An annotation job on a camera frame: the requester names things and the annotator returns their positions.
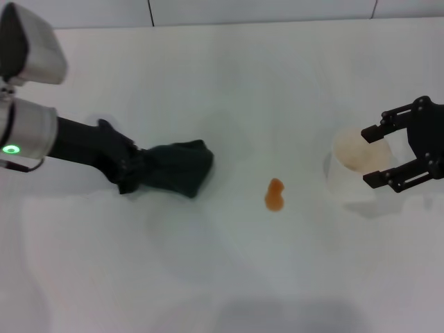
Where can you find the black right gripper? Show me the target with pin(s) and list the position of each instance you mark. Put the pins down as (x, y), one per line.
(428, 135)

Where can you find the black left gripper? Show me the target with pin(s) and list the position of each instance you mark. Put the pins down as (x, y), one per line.
(90, 149)

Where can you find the white paper cup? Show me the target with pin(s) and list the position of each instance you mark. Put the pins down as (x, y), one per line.
(347, 180)

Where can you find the dark blue rag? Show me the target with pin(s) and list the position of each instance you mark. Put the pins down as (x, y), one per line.
(180, 166)

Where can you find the orange liquid stain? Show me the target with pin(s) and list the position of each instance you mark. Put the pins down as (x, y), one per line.
(274, 197)

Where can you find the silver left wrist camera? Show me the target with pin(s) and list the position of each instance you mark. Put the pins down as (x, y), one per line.
(38, 52)

